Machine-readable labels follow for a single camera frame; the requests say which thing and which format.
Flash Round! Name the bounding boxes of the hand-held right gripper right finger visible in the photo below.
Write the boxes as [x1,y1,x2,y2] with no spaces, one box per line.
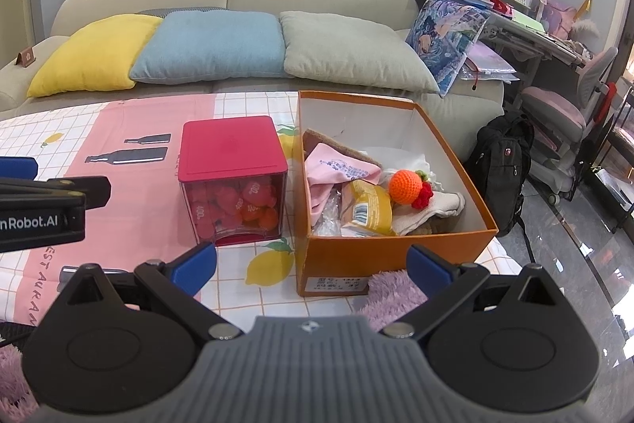
[379,245,570,339]

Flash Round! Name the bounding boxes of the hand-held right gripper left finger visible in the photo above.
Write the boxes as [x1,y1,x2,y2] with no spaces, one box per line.
[54,242,244,341]

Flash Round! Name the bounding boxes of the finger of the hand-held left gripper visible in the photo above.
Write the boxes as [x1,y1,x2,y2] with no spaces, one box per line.
[0,157,39,181]
[0,175,112,211]

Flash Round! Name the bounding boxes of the orange cardboard box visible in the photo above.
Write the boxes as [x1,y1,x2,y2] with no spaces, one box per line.
[296,90,499,297]

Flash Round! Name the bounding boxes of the orange and red crocheted toy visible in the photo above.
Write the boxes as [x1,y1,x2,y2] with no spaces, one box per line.
[388,169,435,210]

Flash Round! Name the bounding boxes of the yellow snack packet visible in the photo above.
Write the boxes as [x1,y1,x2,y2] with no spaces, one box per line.
[341,179,397,238]

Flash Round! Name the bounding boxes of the clear white plastic bag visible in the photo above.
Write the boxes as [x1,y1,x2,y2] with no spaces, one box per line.
[311,190,345,236]

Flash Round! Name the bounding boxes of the brown toast plush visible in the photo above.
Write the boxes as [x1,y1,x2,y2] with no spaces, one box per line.
[302,129,383,169]

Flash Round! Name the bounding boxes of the purple fluffy fabric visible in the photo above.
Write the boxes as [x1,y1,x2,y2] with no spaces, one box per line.
[0,344,38,411]
[357,269,429,331]

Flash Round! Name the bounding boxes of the lemon print checked tablecloth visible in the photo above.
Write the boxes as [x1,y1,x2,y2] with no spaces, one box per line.
[0,91,501,339]

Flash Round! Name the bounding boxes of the red lidded clear box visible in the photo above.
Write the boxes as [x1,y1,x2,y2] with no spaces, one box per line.
[178,116,289,247]

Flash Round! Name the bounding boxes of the black backpack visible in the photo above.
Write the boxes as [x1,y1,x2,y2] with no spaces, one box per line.
[475,113,536,238]

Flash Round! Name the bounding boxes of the yellow pillow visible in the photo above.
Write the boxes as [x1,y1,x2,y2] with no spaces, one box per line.
[27,13,164,98]

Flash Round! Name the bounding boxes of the pink grey desk chair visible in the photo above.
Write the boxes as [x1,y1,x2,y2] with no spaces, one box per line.
[522,47,620,206]

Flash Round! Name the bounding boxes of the purple plastic folder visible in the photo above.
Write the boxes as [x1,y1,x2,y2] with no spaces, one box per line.
[458,42,521,84]

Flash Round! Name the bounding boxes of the black metal shelf rack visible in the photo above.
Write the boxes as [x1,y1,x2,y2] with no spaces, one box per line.
[579,81,634,236]

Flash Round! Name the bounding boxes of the blue printed figure pillow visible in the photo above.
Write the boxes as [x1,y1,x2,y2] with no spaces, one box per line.
[405,0,491,97]

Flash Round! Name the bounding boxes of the beige pillow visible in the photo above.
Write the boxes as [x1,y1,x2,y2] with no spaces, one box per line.
[279,11,441,94]

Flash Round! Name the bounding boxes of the red cloth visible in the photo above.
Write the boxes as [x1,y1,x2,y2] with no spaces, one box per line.
[592,81,617,124]

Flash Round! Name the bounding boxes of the grey study desk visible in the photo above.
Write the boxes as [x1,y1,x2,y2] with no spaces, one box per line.
[403,0,595,67]

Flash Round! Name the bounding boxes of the purple plush bag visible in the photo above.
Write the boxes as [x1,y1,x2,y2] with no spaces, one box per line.
[542,0,578,40]

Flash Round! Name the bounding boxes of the white fluffy pompom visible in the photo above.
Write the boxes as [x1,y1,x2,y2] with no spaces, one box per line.
[569,19,602,45]

